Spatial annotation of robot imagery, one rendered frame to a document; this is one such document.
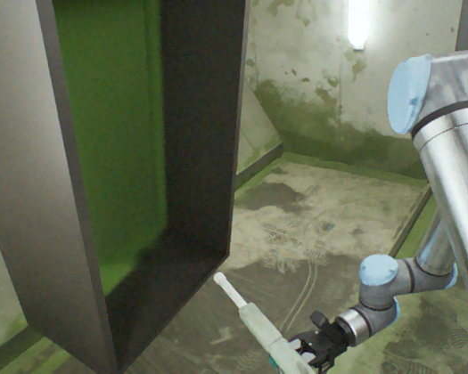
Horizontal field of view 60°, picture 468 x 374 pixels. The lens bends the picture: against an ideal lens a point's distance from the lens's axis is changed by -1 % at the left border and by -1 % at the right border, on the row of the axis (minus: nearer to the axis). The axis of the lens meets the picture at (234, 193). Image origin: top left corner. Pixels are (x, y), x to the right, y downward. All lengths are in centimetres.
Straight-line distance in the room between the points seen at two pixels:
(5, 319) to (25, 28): 149
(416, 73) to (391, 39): 198
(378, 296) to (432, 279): 14
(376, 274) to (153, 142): 85
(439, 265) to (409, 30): 175
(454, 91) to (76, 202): 64
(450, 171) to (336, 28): 219
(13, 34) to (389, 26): 221
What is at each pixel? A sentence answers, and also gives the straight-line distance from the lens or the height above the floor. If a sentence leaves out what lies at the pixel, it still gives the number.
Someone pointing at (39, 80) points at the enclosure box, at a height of 128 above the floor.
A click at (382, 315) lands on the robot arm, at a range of 117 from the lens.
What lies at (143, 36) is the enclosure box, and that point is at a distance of 133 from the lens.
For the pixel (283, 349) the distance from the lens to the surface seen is 103.
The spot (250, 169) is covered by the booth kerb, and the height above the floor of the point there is 13.
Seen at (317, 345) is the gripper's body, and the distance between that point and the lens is 110.
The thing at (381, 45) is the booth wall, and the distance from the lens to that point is 267.
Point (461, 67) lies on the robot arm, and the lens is 70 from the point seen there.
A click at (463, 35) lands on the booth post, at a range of 256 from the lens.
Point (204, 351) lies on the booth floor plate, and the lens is 178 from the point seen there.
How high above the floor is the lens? 140
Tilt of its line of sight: 29 degrees down
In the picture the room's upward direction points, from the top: 7 degrees counter-clockwise
